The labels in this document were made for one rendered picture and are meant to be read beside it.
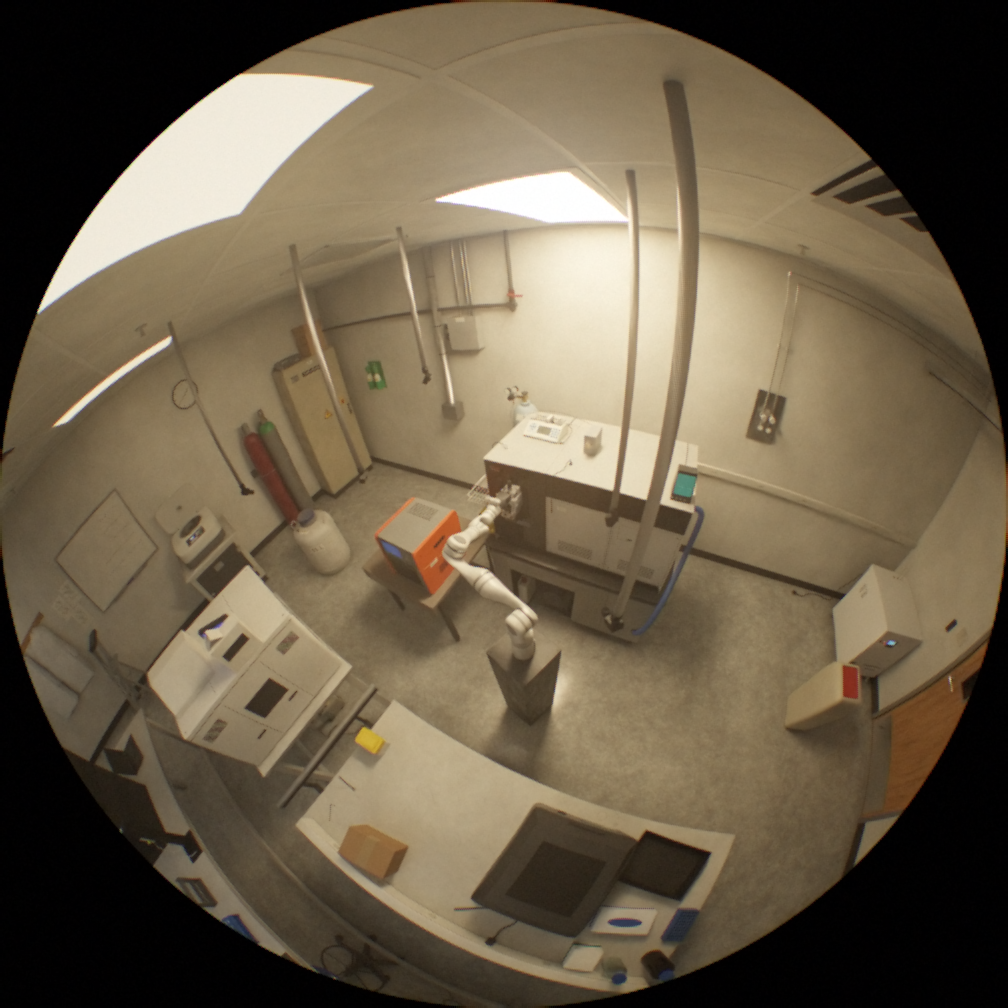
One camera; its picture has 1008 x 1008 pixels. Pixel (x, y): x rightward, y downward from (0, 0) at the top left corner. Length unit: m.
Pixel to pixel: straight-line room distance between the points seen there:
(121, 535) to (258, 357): 2.65
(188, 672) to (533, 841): 1.54
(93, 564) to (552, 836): 4.59
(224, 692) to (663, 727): 2.64
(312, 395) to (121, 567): 3.22
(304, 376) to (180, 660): 3.39
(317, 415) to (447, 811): 4.13
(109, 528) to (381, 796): 3.78
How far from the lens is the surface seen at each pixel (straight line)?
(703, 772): 2.74
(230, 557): 3.97
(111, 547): 4.49
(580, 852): 1.31
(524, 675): 1.44
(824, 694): 2.78
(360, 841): 1.62
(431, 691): 2.68
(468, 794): 1.60
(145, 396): 4.18
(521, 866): 1.31
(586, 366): 2.64
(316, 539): 3.35
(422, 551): 1.91
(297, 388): 4.21
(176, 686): 1.81
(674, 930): 1.86
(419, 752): 1.66
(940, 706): 3.53
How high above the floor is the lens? 2.46
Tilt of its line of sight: 41 degrees down
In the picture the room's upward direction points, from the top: 7 degrees counter-clockwise
